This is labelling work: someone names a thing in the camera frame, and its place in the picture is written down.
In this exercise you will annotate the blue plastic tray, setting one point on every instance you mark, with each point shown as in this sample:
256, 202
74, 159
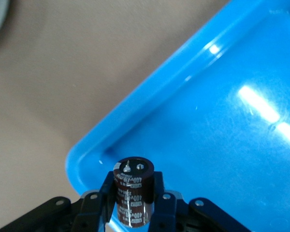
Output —
207, 145

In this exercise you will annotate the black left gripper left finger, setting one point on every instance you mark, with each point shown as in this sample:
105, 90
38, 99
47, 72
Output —
87, 212

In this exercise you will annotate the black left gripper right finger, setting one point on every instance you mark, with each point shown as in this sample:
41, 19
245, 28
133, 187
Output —
169, 215

